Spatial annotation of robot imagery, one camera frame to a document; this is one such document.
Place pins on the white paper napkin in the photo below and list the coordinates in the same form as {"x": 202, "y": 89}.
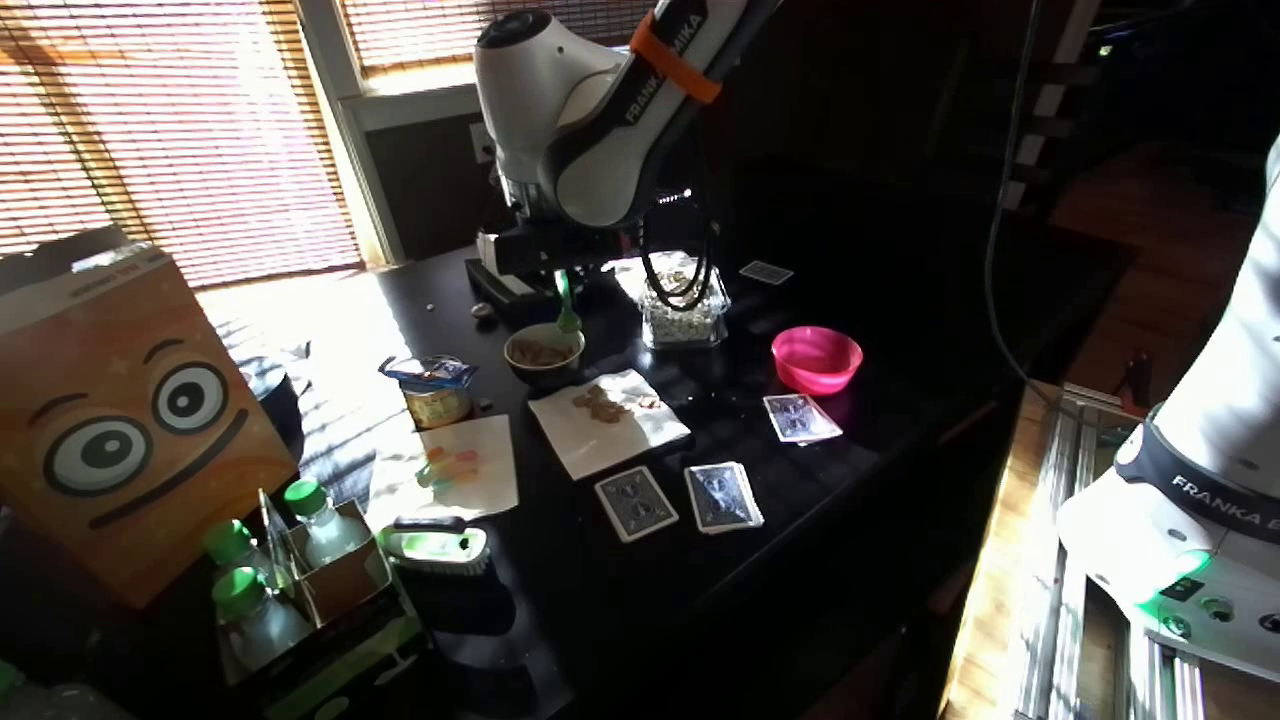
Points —
{"x": 626, "y": 268}

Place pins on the purple back playing card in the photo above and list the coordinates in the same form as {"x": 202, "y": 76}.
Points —
{"x": 801, "y": 419}

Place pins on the green cap clear bottle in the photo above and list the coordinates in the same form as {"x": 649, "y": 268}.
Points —
{"x": 245, "y": 606}
{"x": 230, "y": 544}
{"x": 327, "y": 533}

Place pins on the black tray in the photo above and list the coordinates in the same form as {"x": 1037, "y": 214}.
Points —
{"x": 484, "y": 300}

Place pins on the orange cardboard box with face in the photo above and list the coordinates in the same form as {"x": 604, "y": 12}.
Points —
{"x": 121, "y": 425}

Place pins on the pink plastic bowl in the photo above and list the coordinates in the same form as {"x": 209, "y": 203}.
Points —
{"x": 817, "y": 362}

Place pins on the brown snack pieces pile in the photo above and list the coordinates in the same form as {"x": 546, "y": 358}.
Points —
{"x": 603, "y": 404}

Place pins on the tin can with blue label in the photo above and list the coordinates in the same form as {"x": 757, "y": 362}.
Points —
{"x": 436, "y": 393}

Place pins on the black round container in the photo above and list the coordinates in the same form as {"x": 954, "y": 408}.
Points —
{"x": 282, "y": 414}

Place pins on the black rack with white labels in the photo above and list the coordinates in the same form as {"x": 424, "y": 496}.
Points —
{"x": 1054, "y": 102}

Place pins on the brown slatted window blind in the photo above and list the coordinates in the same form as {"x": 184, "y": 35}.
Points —
{"x": 175, "y": 133}
{"x": 413, "y": 24}

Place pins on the green black bottle carrier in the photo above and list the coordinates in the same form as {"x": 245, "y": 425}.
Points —
{"x": 360, "y": 641}

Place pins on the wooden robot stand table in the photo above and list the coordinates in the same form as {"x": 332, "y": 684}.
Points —
{"x": 992, "y": 584}

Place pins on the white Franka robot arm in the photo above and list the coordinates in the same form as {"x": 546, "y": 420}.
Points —
{"x": 533, "y": 95}

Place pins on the small bowl with snack pieces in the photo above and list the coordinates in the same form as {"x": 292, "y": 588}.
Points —
{"x": 546, "y": 348}

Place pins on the clear plastic snack container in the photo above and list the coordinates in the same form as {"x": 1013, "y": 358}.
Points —
{"x": 687, "y": 320}

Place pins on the white green small device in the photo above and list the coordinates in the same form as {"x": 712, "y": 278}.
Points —
{"x": 432, "y": 544}

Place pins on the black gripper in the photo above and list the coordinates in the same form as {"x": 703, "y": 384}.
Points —
{"x": 561, "y": 252}

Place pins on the plain white serviette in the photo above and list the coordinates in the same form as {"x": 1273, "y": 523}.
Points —
{"x": 604, "y": 447}

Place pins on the metal rail frame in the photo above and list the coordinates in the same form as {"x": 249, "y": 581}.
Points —
{"x": 1054, "y": 625}

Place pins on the white serviette with orange print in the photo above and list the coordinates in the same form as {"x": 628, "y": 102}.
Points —
{"x": 467, "y": 466}

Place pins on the blue back playing card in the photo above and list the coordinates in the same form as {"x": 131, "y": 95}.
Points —
{"x": 723, "y": 496}
{"x": 638, "y": 506}
{"x": 765, "y": 268}

